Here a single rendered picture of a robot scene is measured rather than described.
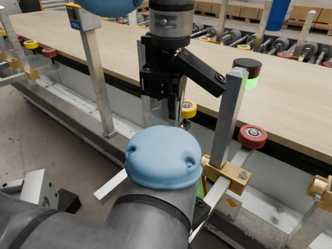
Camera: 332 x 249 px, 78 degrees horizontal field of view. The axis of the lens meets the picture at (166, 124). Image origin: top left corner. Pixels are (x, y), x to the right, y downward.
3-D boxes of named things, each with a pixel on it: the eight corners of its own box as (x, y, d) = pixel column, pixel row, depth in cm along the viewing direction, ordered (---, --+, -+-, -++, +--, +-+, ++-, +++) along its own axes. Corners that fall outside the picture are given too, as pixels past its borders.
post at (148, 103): (153, 168, 79) (146, 38, 50) (146, 164, 81) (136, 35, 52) (159, 163, 82) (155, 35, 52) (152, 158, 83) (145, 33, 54)
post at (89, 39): (109, 139, 91) (84, 30, 63) (102, 135, 93) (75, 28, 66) (117, 134, 94) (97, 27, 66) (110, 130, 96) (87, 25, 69)
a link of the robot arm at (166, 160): (102, 171, 17) (138, 113, 23) (119, 235, 23) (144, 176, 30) (199, 192, 15) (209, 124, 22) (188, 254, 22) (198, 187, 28)
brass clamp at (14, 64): (12, 69, 131) (8, 62, 128) (4, 64, 138) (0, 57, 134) (22, 66, 135) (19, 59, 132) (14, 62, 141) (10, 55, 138)
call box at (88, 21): (84, 34, 62) (77, 5, 58) (71, 31, 66) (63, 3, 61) (103, 30, 67) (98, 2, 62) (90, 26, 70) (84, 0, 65)
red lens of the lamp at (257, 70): (253, 81, 42) (256, 70, 41) (226, 73, 45) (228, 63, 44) (263, 71, 46) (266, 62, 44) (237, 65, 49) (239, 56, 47)
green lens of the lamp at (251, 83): (250, 92, 44) (253, 82, 42) (224, 83, 47) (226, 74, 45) (260, 81, 47) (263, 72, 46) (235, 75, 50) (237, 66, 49)
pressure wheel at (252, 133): (252, 170, 65) (263, 143, 58) (228, 158, 69) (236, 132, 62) (261, 155, 70) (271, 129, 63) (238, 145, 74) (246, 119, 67)
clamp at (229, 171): (240, 196, 55) (244, 185, 52) (197, 172, 62) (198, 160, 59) (248, 183, 59) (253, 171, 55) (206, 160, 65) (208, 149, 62)
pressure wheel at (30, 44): (40, 55, 148) (33, 38, 141) (44, 58, 144) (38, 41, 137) (28, 58, 143) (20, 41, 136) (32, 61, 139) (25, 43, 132)
